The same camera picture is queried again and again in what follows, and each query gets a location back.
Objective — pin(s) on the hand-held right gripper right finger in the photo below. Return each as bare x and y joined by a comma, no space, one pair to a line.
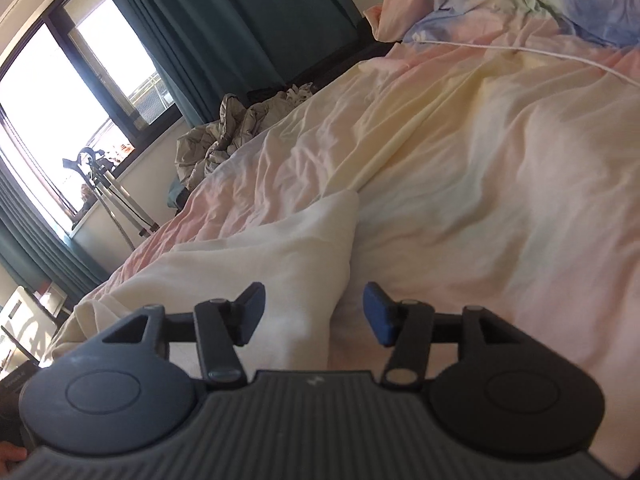
377,312

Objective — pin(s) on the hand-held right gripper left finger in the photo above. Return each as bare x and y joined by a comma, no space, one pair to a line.
252,312

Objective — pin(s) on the cream white garment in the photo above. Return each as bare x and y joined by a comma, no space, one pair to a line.
250,255

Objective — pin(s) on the teal cloth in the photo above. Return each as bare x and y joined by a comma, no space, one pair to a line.
176,191

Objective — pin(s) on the pastel tie-dye bed sheet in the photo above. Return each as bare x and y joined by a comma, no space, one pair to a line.
475,185

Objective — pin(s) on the grey crumpled quilt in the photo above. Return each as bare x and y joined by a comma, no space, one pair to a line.
225,130

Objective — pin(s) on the metal tripod stand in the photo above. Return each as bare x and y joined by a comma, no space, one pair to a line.
112,190

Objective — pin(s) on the white appliance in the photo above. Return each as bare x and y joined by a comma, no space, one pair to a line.
25,317

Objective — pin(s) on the teal curtain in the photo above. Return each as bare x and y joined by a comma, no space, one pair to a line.
225,25
35,240

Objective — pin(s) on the dark framed window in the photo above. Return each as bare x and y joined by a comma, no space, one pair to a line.
45,110

